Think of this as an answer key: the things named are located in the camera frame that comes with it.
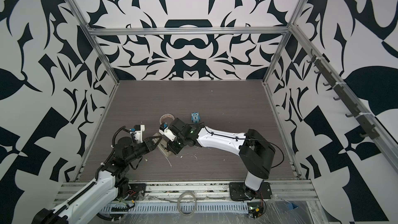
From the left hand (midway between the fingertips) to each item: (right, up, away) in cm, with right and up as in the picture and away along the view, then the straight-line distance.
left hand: (162, 135), depth 80 cm
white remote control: (0, -5, -1) cm, 5 cm away
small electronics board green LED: (+44, -31, -9) cm, 55 cm away
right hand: (+4, -5, -2) cm, 7 cm away
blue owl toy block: (+17, +7, +19) cm, 26 cm away
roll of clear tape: (-4, +7, +18) cm, 20 cm away
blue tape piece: (+60, -29, -9) cm, 68 cm away
